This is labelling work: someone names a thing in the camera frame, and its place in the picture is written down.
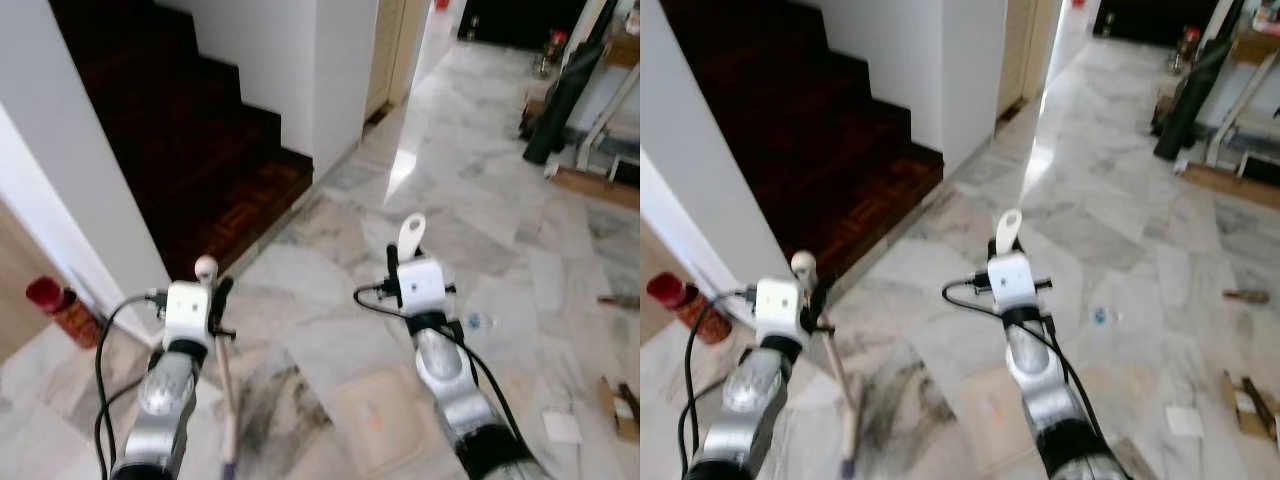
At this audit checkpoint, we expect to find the beige long-handled broom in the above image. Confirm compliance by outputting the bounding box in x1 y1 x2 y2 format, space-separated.
194 255 239 479
791 251 861 477

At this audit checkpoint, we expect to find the red cylindrical can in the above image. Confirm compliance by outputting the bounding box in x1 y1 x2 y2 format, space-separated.
645 271 734 347
24 276 105 350

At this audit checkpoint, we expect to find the dark wooden staircase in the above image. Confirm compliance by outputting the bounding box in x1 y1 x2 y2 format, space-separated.
660 0 945 283
50 0 315 283

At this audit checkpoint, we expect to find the torn brown cardboard box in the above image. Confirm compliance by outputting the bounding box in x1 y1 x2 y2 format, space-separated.
597 374 641 444
1219 369 1280 444

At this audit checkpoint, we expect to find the beige louvered door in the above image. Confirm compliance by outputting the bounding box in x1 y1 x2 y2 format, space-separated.
995 0 1064 120
364 0 432 122

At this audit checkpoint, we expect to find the flat brown wooden board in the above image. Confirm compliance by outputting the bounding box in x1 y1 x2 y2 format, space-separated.
549 164 641 212
1182 161 1280 212

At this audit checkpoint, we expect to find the white paper sheet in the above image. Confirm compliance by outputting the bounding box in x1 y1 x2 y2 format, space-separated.
541 411 584 445
1164 404 1207 439

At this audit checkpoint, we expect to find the tall black bag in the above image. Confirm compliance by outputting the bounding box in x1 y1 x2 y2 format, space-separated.
521 10 612 167
1152 10 1242 162

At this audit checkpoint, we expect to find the red capped bottle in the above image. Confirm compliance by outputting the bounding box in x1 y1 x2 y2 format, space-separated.
1174 24 1202 72
544 29 570 77

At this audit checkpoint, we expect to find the dark wooden cabinet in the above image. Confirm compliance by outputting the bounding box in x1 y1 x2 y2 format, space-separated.
1091 0 1222 47
457 0 587 52

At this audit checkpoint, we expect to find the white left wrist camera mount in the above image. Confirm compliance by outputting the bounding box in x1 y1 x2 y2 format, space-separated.
752 277 805 342
162 281 214 347

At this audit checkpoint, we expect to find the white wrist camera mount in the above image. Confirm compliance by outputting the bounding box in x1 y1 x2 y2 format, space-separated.
752 277 805 342
162 281 214 347
987 251 1039 312
396 256 447 315

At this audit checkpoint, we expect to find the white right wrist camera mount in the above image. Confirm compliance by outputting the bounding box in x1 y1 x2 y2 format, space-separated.
396 256 447 315
987 251 1039 312

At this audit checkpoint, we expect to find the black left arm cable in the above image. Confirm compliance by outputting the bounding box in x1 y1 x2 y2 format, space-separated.
680 287 759 477
94 291 169 480

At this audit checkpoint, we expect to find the white metal rack frame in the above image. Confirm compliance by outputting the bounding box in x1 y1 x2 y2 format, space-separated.
1204 58 1280 187
574 60 641 183

